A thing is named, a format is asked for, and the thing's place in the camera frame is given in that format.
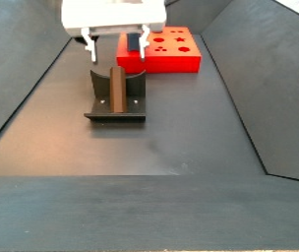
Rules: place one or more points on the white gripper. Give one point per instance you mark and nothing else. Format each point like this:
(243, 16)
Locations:
(112, 16)

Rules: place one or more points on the brown hexagonal prism peg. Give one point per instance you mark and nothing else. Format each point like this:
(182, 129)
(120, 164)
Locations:
(118, 90)

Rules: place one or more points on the tall blue slotted peg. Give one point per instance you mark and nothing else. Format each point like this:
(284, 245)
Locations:
(133, 41)

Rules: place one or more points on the red shape-sorting block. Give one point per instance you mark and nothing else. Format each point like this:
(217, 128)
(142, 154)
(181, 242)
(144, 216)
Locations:
(172, 53)

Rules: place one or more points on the black curved holder stand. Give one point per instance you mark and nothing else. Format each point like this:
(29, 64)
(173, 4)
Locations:
(136, 96)

